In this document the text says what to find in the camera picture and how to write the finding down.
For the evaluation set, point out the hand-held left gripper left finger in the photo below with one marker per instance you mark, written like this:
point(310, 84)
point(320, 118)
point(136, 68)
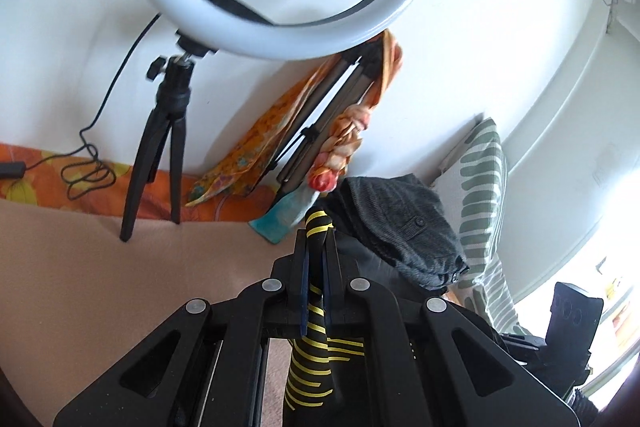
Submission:
point(302, 287)

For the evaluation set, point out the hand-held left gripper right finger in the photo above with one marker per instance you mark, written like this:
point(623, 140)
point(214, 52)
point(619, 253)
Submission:
point(331, 292)

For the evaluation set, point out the black pants with yellow stripes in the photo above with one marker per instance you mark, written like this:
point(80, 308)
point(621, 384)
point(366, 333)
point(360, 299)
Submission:
point(305, 377)

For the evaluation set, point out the orange patterned scarf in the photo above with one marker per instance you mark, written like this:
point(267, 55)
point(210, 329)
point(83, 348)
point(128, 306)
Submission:
point(250, 147)

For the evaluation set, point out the white pillow with green pattern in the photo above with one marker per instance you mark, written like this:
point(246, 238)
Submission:
point(475, 187)

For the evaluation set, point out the black folded stand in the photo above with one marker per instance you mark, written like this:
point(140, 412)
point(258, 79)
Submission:
point(325, 107)

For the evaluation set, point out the beige blanket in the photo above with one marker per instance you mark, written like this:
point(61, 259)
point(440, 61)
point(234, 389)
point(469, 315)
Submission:
point(100, 257)

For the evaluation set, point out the black mini tripod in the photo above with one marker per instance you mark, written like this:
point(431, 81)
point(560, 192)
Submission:
point(165, 127)

